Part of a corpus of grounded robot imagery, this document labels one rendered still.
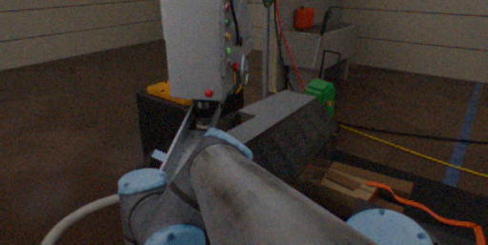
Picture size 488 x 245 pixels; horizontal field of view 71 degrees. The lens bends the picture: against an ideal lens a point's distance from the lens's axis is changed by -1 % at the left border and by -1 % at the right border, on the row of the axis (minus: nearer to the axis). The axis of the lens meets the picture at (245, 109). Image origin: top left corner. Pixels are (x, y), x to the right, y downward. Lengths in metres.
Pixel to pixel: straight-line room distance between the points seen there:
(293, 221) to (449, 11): 6.26
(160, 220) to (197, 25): 0.87
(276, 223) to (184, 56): 1.19
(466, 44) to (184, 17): 5.53
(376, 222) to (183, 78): 0.96
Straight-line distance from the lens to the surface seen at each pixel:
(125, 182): 0.67
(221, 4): 1.27
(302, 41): 4.68
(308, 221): 0.19
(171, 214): 0.57
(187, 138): 1.43
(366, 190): 2.58
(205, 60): 1.33
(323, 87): 3.47
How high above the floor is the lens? 1.59
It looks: 21 degrees down
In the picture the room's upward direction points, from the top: straight up
